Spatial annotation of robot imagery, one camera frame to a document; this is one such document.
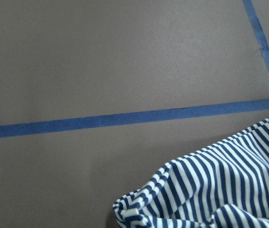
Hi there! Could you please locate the blue white striped polo shirt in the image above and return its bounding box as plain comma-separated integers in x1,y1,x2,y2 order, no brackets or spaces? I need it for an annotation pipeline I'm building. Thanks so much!
113,118,269,228

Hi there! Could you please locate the brown paper table cover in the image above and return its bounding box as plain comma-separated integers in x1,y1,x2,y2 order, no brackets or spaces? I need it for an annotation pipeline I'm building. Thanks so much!
0,0,269,228

